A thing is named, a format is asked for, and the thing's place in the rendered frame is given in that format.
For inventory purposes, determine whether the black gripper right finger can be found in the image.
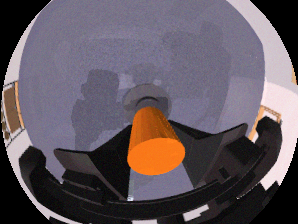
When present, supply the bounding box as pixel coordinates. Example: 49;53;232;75
168;119;249;189

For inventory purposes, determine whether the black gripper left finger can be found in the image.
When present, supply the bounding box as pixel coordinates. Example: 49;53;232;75
53;124;132;201

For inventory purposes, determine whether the orange knob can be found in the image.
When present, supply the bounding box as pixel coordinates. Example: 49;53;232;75
128;107;185;175

